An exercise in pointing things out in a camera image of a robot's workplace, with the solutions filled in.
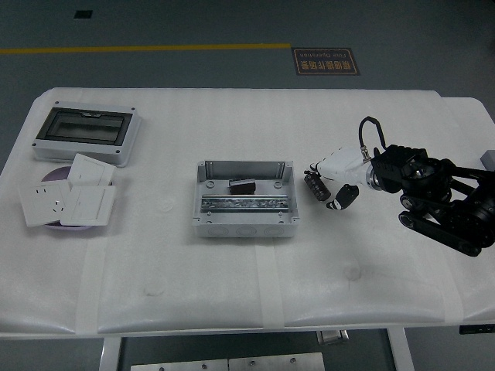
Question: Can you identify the white tape strip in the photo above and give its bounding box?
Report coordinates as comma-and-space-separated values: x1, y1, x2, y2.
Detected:
75, 241, 108, 335

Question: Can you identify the open grey junction box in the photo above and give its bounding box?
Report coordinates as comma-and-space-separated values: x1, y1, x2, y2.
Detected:
192, 158, 301, 239

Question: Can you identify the brown floor sign sticker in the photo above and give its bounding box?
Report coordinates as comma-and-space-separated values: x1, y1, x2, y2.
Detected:
292, 48, 360, 77

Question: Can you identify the silver metal bracket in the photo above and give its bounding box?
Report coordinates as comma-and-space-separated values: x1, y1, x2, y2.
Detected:
316, 330, 349, 345

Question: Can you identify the round purple plate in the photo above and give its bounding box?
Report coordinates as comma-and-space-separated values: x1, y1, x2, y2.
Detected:
40, 165, 115, 233

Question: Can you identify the grey metal base plate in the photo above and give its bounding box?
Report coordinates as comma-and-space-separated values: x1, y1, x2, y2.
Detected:
228, 353, 326, 371
130, 359, 229, 371

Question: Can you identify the white table leg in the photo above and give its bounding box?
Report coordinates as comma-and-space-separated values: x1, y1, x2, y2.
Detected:
386, 328, 415, 371
99, 335, 124, 371

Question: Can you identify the white wall socket panel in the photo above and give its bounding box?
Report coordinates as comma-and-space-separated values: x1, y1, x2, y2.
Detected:
18, 180, 73, 228

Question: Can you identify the white foam mat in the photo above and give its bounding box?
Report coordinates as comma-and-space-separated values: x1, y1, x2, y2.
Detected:
0, 87, 495, 335

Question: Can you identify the grey enclosure with transparent cover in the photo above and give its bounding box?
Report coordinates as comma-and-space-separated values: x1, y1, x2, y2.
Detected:
31, 100, 143, 168

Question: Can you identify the silver metal DIN rail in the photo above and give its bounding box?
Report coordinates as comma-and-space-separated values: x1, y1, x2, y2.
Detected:
200, 194, 291, 213

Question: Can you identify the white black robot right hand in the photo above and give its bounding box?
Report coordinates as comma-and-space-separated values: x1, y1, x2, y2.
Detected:
303, 145, 369, 212

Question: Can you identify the white wall switch panel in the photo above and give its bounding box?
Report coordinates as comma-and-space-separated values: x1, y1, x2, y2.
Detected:
60, 185, 117, 227
68, 153, 116, 186

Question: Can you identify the plain black cylindrical battery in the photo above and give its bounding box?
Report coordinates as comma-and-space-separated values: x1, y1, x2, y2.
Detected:
227, 177, 256, 196

